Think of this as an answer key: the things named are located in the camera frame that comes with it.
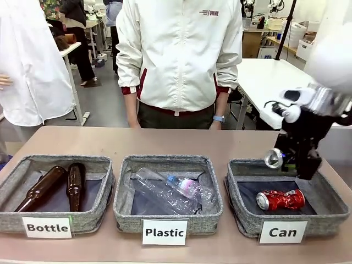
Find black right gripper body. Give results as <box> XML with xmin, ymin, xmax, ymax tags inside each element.
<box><xmin>274</xmin><ymin>109</ymin><xmax>335</xmax><ymax>156</ymax></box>

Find crushed black drink can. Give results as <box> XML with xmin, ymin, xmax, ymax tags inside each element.
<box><xmin>264</xmin><ymin>147</ymin><xmax>284</xmax><ymax>169</ymax></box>

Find crushed red soda can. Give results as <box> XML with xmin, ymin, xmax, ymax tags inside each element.
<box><xmin>256</xmin><ymin>189</ymin><xmax>306</xmax><ymax>212</ymax></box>

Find large clear plastic bottle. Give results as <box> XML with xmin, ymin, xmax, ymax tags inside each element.
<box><xmin>133</xmin><ymin>167</ymin><xmax>199</xmax><ymax>215</ymax></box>

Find brown glass beer bottle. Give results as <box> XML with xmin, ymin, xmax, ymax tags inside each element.
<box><xmin>66</xmin><ymin>162</ymin><xmax>87</xmax><ymax>212</ymax></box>
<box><xmin>14</xmin><ymin>165</ymin><xmax>68</xmax><ymax>213</ymax></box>

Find person's right forearm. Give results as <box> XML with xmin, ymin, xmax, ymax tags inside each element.
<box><xmin>123</xmin><ymin>92</ymin><xmax>140</xmax><ymax>123</ymax></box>

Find person's left forearm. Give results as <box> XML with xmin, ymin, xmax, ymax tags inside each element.
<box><xmin>214</xmin><ymin>92</ymin><xmax>229</xmax><ymax>117</ymax></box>

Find grey fabric basket labelled Can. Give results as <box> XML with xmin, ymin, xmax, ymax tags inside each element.
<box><xmin>224</xmin><ymin>158</ymin><xmax>351</xmax><ymax>238</ymax></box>

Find white Can label sign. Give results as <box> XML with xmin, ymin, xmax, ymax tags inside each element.
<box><xmin>258</xmin><ymin>219</ymin><xmax>309</xmax><ymax>245</ymax></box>

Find grey fabric basket labelled Plastic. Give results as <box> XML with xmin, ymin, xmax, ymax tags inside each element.
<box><xmin>113</xmin><ymin>154</ymin><xmax>224</xmax><ymax>235</ymax></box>

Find grey fabric basket labelled Bottle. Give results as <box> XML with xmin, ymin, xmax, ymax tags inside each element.
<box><xmin>0</xmin><ymin>153</ymin><xmax>115</xmax><ymax>235</ymax></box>

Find large white table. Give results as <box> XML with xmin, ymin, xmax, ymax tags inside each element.
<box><xmin>235</xmin><ymin>58</ymin><xmax>352</xmax><ymax>130</ymax></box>

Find white storage crate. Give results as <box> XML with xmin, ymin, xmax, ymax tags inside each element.
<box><xmin>296</xmin><ymin>38</ymin><xmax>316</xmax><ymax>59</ymax></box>

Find small blue-capped plastic bottle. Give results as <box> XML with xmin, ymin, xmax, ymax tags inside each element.
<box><xmin>166</xmin><ymin>175</ymin><xmax>218</xmax><ymax>207</ymax></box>

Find black tripod pole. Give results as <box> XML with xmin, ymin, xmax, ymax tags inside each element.
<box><xmin>274</xmin><ymin>0</ymin><xmax>298</xmax><ymax>61</ymax></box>

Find dark olive trousers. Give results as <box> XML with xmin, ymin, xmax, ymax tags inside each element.
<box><xmin>136</xmin><ymin>101</ymin><xmax>217</xmax><ymax>130</ymax></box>

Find white Plastic label sign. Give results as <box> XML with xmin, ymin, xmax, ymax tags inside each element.
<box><xmin>141</xmin><ymin>218</ymin><xmax>190</xmax><ymax>246</ymax></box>

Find white zip jacket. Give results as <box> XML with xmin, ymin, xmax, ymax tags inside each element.
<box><xmin>115</xmin><ymin>0</ymin><xmax>243</xmax><ymax>114</ymax></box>

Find background person in blue shirt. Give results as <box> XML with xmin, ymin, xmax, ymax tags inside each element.
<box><xmin>105</xmin><ymin>0</ymin><xmax>122</xmax><ymax>74</ymax></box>

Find white background desk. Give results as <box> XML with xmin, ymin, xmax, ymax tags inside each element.
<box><xmin>60</xmin><ymin>41</ymin><xmax>92</xmax><ymax>123</ymax></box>

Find background person in dark clothes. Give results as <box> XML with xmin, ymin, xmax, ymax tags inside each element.
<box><xmin>58</xmin><ymin>0</ymin><xmax>97</xmax><ymax>86</ymax></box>

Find white Bottle label sign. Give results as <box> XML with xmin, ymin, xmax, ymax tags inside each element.
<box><xmin>21</xmin><ymin>216</ymin><xmax>73</xmax><ymax>239</ymax></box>

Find brown wig mannequin head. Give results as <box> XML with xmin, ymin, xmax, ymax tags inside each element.
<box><xmin>56</xmin><ymin>35</ymin><xmax>70</xmax><ymax>51</ymax></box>

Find white lab coat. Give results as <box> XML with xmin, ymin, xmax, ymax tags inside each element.
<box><xmin>0</xmin><ymin>0</ymin><xmax>76</xmax><ymax>128</ymax></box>

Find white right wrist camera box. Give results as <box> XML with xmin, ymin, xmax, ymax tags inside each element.
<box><xmin>262</xmin><ymin>100</ymin><xmax>303</xmax><ymax>130</ymax></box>

